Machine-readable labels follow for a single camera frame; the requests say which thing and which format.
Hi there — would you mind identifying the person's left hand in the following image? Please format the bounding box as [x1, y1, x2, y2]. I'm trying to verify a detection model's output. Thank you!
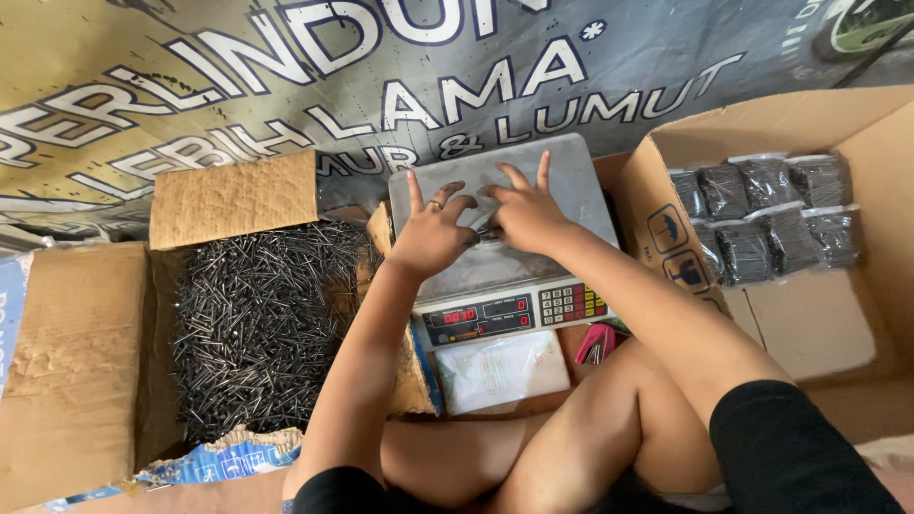
[386, 169, 481, 281]

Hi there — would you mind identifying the person's right hand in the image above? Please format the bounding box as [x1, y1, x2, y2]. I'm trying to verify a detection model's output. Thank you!
[477, 149, 576, 258]

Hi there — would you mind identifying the clear plastic bag with nails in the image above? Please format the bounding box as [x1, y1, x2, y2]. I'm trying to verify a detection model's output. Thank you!
[420, 164, 552, 247]

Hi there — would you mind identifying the grey digital weighing scale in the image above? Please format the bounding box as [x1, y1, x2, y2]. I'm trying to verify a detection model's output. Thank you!
[387, 133, 621, 353]

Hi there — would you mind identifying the pink stapler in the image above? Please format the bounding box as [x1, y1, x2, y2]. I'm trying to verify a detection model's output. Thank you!
[574, 322, 619, 367]

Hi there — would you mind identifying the pile of empty plastic bags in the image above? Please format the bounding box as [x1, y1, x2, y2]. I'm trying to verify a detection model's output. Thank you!
[433, 329, 571, 417]

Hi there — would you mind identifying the heap of loose dark nails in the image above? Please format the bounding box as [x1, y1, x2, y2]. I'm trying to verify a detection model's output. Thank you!
[170, 219, 381, 448]

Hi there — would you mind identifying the printed vinyl banner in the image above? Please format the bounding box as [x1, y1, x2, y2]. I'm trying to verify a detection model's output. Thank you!
[0, 0, 914, 252]

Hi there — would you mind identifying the person's right leg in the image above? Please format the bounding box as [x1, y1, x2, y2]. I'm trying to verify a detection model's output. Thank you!
[496, 337, 724, 514]

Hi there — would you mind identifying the person's leg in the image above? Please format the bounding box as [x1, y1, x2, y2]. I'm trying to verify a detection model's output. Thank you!
[378, 411, 552, 510]
[496, 337, 724, 514]

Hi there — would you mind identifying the person's left leg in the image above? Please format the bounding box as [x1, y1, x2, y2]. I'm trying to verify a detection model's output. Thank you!
[378, 411, 552, 510]

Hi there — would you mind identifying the stack of bagged nail packets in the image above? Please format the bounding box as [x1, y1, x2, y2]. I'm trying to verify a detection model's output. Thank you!
[667, 152, 864, 288]

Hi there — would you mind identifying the large open cardboard box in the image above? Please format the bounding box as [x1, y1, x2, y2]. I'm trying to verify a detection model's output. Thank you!
[593, 85, 914, 390]

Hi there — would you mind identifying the person's black shirt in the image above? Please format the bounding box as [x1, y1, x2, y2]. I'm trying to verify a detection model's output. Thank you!
[290, 380, 905, 514]

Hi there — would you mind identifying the torn cardboard box of nails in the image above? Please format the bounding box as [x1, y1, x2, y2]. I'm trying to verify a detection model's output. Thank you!
[0, 149, 443, 514]

